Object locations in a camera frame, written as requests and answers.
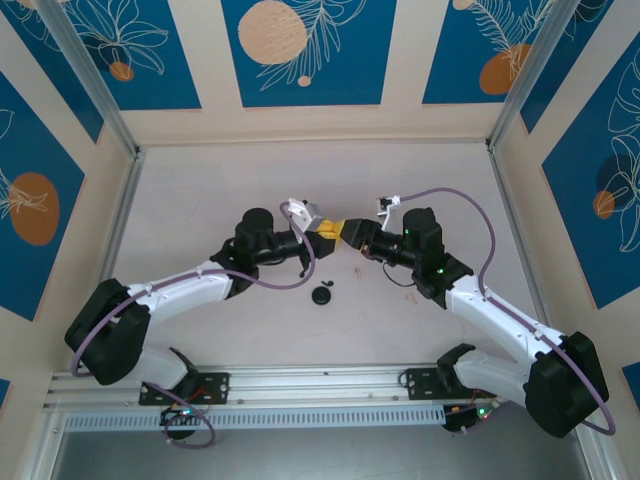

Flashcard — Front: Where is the blue panel beige circle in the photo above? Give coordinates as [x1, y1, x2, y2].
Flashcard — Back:
[221, 0, 399, 109]

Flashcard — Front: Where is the black control board green light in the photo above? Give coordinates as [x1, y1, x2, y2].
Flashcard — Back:
[159, 405, 201, 441]
[442, 402, 501, 435]

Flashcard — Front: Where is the blue panel flower dark circle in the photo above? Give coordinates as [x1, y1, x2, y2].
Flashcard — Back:
[542, 44, 640, 311]

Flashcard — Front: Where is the blue panel orange circle fern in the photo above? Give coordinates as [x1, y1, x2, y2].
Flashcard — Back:
[422, 0, 561, 106]

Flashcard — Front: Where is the blue panel large orange oval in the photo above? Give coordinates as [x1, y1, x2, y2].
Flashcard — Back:
[0, 69, 86, 322]

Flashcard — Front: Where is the blue panel white flower outline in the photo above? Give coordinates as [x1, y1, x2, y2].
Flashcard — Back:
[49, 0, 203, 112]

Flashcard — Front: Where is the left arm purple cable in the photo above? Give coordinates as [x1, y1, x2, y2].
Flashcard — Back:
[69, 199, 317, 449]

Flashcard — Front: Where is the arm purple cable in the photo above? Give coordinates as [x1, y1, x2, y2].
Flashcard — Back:
[69, 199, 317, 449]
[398, 187, 617, 436]

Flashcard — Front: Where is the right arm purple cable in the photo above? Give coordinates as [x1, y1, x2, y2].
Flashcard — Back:
[398, 187, 617, 436]

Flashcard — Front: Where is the aluminium table side rail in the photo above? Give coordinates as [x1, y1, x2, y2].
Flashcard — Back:
[97, 147, 149, 301]
[487, 142, 551, 321]

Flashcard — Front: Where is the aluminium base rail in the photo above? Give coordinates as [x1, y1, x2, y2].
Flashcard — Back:
[42, 364, 531, 410]

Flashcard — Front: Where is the white slotted cable duct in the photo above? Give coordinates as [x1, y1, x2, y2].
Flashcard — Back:
[62, 404, 446, 431]

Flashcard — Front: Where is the aluminium frame post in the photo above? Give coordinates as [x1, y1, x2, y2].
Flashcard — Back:
[487, 0, 574, 151]
[34, 0, 144, 161]

